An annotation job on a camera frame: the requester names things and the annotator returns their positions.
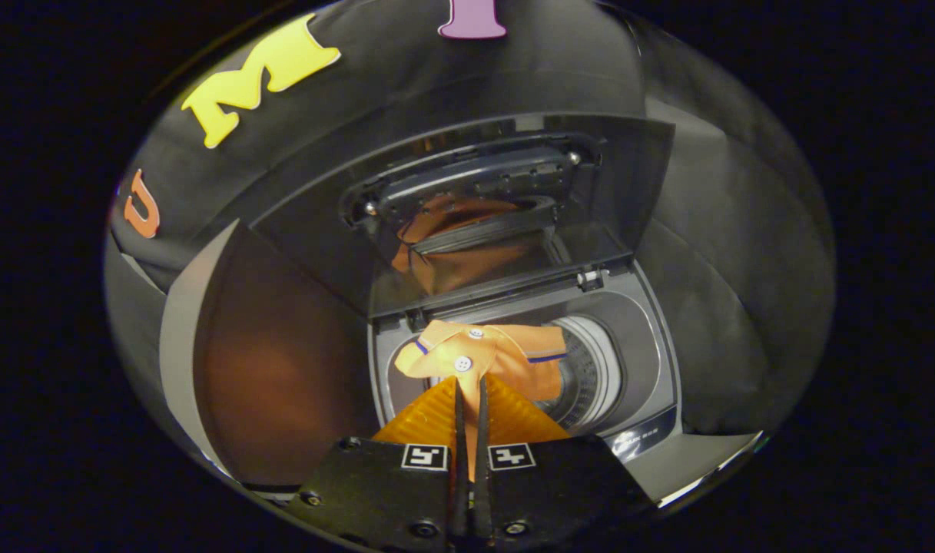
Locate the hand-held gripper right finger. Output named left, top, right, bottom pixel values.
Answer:
left=475, top=375, right=656, bottom=550

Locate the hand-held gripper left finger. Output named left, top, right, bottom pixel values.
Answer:
left=287, top=375, right=468, bottom=550

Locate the orange polo shirt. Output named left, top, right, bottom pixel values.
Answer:
left=394, top=320, right=569, bottom=481

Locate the dark glass washing machine lid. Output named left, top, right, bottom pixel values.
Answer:
left=250, top=114, right=677, bottom=320

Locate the grey cabinet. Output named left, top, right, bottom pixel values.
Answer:
left=158, top=219, right=380, bottom=488

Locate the black backdrop cloth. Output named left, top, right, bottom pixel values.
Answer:
left=106, top=0, right=837, bottom=439

